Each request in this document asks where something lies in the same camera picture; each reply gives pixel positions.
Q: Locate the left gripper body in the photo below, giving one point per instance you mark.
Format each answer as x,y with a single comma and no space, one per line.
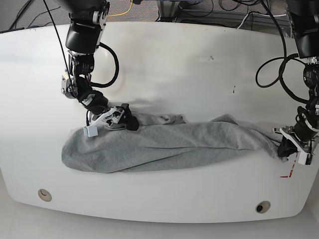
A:
303,135

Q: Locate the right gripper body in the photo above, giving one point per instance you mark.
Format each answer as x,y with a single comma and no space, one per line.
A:
112,118

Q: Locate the grey t-shirt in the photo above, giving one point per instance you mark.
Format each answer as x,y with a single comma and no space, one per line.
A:
165,142

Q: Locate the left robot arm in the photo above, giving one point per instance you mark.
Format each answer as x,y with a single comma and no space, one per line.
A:
303,16

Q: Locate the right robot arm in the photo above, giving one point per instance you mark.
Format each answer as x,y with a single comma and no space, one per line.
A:
87,23

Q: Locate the red tape rectangle marking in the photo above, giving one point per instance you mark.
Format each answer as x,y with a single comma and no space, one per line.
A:
287,168

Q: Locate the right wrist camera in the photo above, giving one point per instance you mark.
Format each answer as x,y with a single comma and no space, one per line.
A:
90,131

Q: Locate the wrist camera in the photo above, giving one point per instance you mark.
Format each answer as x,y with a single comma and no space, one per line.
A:
90,131
305,158

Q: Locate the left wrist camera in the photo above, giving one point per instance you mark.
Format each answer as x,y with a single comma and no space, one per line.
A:
305,158

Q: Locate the right table cable grommet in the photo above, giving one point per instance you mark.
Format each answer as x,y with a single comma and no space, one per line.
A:
263,207

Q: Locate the table cable grommet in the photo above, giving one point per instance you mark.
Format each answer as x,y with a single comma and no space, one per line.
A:
263,207
44,195

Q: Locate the left table cable grommet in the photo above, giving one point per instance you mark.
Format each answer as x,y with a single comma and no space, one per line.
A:
44,195

